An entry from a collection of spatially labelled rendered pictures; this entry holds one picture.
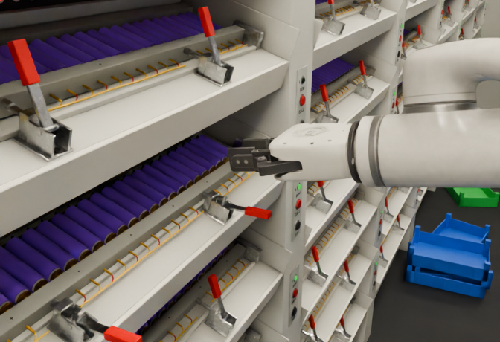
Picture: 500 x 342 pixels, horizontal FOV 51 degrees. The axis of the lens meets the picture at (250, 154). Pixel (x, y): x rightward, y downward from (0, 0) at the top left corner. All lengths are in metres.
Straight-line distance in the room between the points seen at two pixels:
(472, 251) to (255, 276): 1.60
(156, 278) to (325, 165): 0.23
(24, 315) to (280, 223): 0.50
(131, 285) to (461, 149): 0.38
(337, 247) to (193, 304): 0.64
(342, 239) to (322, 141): 0.83
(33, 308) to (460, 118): 0.46
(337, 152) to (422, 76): 0.12
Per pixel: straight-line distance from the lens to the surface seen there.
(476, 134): 0.57
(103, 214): 0.65
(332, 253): 1.36
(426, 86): 0.58
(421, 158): 0.58
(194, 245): 0.66
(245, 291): 0.89
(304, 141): 0.61
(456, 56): 0.56
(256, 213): 0.68
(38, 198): 0.44
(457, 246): 2.41
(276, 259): 0.94
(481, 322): 2.18
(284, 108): 0.82
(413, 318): 2.11
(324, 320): 1.45
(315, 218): 1.12
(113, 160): 0.50
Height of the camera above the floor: 1.28
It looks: 22 degrees down
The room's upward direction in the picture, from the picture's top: straight up
